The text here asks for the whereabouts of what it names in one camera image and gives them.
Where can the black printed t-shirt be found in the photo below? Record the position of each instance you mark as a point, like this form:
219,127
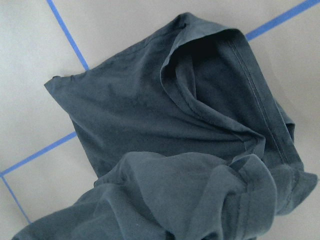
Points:
186,140

